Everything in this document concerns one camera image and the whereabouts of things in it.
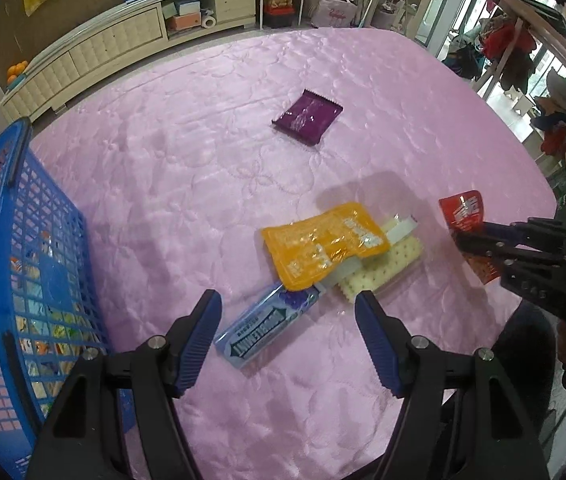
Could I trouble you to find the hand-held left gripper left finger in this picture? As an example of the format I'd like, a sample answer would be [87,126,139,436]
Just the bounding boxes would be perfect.
[28,289,224,480]

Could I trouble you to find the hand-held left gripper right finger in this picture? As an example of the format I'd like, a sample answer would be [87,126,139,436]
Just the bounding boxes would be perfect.
[354,290,549,480]

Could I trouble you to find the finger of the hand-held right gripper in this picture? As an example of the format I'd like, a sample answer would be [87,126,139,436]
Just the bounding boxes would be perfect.
[454,232,566,273]
[478,216,566,252]

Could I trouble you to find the blue chewing gum pack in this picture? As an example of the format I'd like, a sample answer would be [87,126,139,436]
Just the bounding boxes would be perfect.
[213,281,323,370]

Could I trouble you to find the red snack packet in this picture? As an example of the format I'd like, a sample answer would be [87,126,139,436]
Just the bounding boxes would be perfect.
[438,190,503,287]

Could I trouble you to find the clear cracker packet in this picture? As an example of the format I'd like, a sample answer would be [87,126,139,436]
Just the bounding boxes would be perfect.
[338,215,424,305]

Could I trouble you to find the orange snack packet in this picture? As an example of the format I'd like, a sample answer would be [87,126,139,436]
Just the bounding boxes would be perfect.
[260,201,391,292]

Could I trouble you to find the blue plastic basket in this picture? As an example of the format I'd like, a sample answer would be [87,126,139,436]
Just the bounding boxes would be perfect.
[0,117,131,480]

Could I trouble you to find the purple snack packet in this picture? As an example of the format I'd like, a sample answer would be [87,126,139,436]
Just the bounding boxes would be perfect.
[271,88,345,147]

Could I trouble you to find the pink satin tablecloth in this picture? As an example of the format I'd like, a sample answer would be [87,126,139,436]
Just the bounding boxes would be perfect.
[28,27,559,480]

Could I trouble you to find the red garment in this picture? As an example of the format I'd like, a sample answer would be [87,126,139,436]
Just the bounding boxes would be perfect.
[483,17,536,91]

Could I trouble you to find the wooden clothes rack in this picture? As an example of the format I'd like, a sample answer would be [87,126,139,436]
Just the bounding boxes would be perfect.
[456,0,566,126]

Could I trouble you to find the pink shopping bag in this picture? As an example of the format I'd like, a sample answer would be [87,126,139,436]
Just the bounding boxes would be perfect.
[311,0,359,28]

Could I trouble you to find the cream television cabinet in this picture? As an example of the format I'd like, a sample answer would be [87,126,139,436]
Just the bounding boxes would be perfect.
[0,0,258,123]

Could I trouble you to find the orange box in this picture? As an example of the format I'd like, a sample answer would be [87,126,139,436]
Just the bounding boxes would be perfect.
[167,12,203,31]

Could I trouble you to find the heap of oranges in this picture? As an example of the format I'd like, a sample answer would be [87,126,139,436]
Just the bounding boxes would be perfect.
[7,61,30,85]

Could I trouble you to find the black storage bin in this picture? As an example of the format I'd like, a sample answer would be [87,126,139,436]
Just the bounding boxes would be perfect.
[263,9,296,28]

